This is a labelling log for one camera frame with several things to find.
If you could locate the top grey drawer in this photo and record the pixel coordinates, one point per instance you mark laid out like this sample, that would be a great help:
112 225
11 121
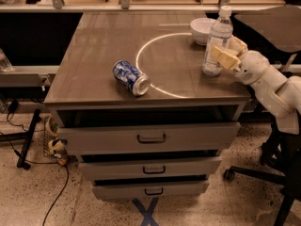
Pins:
149 138

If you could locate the grey drawer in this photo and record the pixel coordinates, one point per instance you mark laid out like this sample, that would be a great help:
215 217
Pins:
149 138
150 190
150 168

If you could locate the black stand leg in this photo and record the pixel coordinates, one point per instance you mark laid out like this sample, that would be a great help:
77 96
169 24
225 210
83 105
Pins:
28 137

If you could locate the bottom grey drawer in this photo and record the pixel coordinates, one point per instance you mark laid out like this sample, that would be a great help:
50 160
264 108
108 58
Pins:
150 190

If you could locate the blue soda can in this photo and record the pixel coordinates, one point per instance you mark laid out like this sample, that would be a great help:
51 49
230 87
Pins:
131 78

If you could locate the white bowl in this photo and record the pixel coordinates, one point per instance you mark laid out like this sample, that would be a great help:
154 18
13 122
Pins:
200 29

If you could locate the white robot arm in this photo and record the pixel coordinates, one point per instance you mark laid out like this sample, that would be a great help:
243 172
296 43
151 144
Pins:
278 94

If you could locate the grey drawer cabinet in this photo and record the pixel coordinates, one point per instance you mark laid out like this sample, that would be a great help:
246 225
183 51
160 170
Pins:
133 106

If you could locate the middle grey drawer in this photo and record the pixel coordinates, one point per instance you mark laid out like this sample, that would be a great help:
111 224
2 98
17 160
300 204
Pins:
150 168

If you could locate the wire basket with items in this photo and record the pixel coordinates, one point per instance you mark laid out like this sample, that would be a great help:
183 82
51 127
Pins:
54 145

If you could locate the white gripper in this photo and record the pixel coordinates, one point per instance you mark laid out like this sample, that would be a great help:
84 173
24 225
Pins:
253 67

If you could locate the clear plastic water bottle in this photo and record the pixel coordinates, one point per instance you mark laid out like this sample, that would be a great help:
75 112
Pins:
219 34

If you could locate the blue tape cross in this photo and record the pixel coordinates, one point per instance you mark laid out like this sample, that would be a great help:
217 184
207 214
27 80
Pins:
146 212

